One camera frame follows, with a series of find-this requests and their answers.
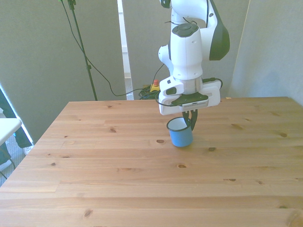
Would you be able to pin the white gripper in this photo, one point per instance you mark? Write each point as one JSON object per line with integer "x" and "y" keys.
{"x": 213, "y": 94}

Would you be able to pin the blue enamel mug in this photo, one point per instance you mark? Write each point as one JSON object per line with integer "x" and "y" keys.
{"x": 181, "y": 139}

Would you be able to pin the yellow emergency stop button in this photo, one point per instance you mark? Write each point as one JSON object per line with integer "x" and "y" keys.
{"x": 155, "y": 88}

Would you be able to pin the thin black tripod stand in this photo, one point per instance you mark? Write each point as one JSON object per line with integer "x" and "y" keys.
{"x": 81, "y": 45}

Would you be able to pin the white shoe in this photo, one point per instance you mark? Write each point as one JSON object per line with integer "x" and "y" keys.
{"x": 28, "y": 150}

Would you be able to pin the white side table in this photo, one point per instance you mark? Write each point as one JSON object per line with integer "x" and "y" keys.
{"x": 7, "y": 128}

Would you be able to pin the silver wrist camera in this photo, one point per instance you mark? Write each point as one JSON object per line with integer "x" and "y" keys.
{"x": 194, "y": 103}

